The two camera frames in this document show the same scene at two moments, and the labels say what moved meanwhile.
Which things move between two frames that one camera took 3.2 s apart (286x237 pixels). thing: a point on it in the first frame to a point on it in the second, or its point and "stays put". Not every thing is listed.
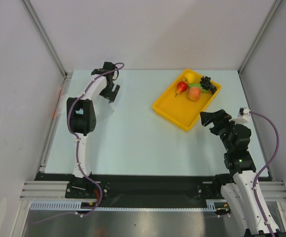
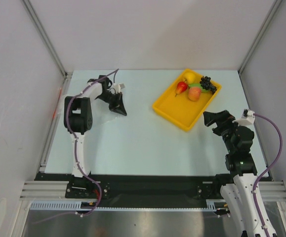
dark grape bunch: [206, 84] stays put
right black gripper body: [218, 124] stays put
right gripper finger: [215, 130] stays put
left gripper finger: [108, 94] to [114, 103]
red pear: [182, 87] stays put
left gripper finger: [114, 93] to [120, 108]
